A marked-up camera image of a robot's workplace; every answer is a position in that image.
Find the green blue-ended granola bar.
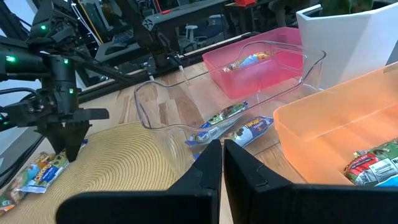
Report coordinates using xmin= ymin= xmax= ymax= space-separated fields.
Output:
xmin=185 ymin=101 xmax=250 ymax=148

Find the blue Chewy granola bar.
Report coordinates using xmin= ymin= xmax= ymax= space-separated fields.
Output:
xmin=17 ymin=139 xmax=89 ymax=195

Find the black metal table frame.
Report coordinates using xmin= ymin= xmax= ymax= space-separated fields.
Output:
xmin=74 ymin=0 xmax=262 ymax=105

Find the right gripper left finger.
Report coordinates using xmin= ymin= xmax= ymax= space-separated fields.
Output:
xmin=55 ymin=139 xmax=223 ymax=224

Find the orange plastic bin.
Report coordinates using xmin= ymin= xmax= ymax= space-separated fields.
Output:
xmin=272 ymin=62 xmax=398 ymax=188

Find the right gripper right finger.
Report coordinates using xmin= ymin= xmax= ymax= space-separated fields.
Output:
xmin=223 ymin=139 xmax=398 ymax=224

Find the white hexagonal plant pot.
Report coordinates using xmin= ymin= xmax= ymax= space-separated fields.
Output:
xmin=295 ymin=1 xmax=398 ymax=90

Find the red-ended granola bar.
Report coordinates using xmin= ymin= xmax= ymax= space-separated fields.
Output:
xmin=343 ymin=139 xmax=398 ymax=188

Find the pink plastic bin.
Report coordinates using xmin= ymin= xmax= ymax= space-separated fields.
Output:
xmin=201 ymin=26 xmax=304 ymax=101

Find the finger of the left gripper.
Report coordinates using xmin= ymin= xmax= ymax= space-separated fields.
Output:
xmin=35 ymin=122 xmax=68 ymax=156
xmin=63 ymin=120 xmax=92 ymax=164

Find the green orange-ended granola bar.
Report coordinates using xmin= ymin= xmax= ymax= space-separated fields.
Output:
xmin=0 ymin=151 xmax=57 ymax=216

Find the green cactus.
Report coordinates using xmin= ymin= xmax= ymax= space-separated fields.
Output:
xmin=318 ymin=0 xmax=374 ymax=17

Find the purple Chewy granola bar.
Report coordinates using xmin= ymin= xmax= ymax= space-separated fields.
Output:
xmin=223 ymin=115 xmax=275 ymax=149

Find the yellow extension cord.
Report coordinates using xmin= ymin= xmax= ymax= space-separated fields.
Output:
xmin=76 ymin=0 xmax=104 ymax=46

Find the clear plastic bin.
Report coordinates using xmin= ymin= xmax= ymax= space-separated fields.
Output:
xmin=134 ymin=40 xmax=327 ymax=169

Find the round woven straw placemat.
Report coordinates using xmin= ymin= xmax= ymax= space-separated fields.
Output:
xmin=0 ymin=121 xmax=195 ymax=224

